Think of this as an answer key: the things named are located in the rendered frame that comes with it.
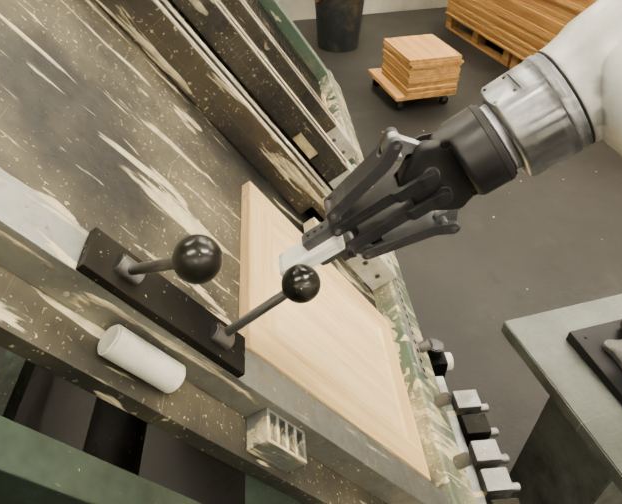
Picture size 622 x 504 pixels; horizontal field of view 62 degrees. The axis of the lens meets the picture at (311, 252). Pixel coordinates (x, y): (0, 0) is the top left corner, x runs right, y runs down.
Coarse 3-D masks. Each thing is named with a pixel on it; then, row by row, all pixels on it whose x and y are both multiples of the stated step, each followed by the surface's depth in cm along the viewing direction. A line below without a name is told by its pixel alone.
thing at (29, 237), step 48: (0, 192) 40; (0, 240) 39; (48, 240) 41; (48, 288) 43; (96, 288) 43; (144, 336) 48; (240, 384) 54; (288, 384) 61; (336, 432) 65; (384, 480) 71
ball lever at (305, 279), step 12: (300, 264) 49; (288, 276) 48; (300, 276) 48; (312, 276) 48; (288, 288) 48; (300, 288) 48; (312, 288) 48; (276, 300) 50; (300, 300) 49; (252, 312) 51; (264, 312) 51; (216, 324) 52; (240, 324) 51; (216, 336) 51; (228, 336) 52; (228, 348) 52
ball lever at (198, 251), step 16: (192, 240) 38; (208, 240) 38; (128, 256) 45; (176, 256) 37; (192, 256) 37; (208, 256) 37; (128, 272) 45; (144, 272) 43; (176, 272) 38; (192, 272) 37; (208, 272) 38
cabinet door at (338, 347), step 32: (256, 192) 90; (256, 224) 83; (288, 224) 96; (256, 256) 77; (256, 288) 72; (320, 288) 93; (352, 288) 108; (256, 320) 67; (288, 320) 76; (320, 320) 86; (352, 320) 99; (384, 320) 116; (256, 352) 63; (288, 352) 70; (320, 352) 79; (352, 352) 90; (384, 352) 105; (320, 384) 73; (352, 384) 83; (384, 384) 96; (352, 416) 76; (384, 416) 88; (416, 448) 92
